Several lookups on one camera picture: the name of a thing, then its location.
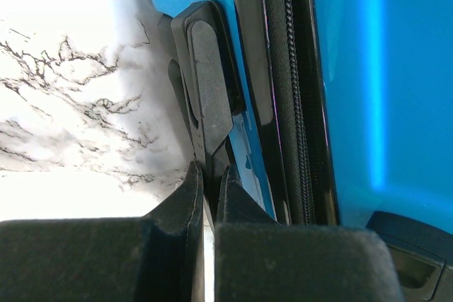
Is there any blue fish print suitcase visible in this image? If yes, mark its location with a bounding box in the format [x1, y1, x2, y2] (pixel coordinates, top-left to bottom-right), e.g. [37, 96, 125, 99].
[152, 0, 452, 301]

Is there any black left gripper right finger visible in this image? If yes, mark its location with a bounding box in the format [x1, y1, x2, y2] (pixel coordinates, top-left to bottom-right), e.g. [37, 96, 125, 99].
[214, 165, 404, 301]

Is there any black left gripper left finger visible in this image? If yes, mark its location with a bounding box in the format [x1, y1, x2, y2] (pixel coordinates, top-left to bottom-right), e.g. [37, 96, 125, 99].
[1, 162, 205, 301]

